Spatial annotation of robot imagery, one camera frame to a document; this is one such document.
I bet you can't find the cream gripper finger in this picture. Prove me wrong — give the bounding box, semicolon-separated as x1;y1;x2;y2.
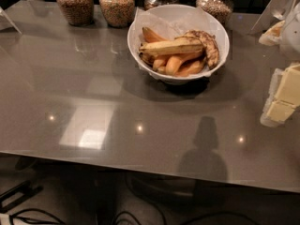
260;63;300;128
259;21;285;46

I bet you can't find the long yellow top banana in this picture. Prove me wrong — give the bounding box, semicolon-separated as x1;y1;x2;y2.
139;37;203;55

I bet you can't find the brown spotted curved banana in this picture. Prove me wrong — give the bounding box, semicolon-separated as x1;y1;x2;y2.
180;30;219;69

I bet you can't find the orange banana lower right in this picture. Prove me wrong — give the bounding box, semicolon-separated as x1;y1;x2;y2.
174;58;206;77

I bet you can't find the orange banana centre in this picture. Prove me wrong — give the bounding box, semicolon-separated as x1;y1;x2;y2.
165;52;203;76

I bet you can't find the white paper bowl liner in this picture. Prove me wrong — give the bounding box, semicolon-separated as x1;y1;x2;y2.
133;7;223;79

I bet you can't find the white ceramic bowl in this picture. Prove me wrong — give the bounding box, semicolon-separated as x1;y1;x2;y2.
127;4;231;85

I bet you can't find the small orange banana left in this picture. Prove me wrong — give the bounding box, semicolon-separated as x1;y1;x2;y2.
153;55;170;71

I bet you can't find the orange banana upper left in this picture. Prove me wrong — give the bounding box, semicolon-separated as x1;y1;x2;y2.
142;27;166;42

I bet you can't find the dark spotted banana left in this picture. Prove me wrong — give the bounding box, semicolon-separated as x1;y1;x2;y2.
139;52;156;66

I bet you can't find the glass jar of grains right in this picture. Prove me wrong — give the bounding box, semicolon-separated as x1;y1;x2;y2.
196;0;233;24

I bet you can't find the glass jar of grains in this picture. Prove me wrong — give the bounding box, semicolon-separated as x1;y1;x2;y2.
196;0;233;24
56;0;94;26
99;0;135;28

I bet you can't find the glass jar of grains left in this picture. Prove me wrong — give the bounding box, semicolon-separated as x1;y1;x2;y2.
56;0;94;26

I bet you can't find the white card stand left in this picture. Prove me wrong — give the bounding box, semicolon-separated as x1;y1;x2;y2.
0;7;22;33

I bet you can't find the black table base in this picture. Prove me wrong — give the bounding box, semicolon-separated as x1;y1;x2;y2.
0;180;43;214

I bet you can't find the black floor cable right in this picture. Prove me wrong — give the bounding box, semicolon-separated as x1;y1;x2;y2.
112;172;262;225

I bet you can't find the black floor cable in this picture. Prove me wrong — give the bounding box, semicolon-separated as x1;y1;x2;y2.
112;172;262;225
8;207;67;225

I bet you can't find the black floor cable left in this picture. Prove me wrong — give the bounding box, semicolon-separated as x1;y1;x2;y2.
8;207;67;225

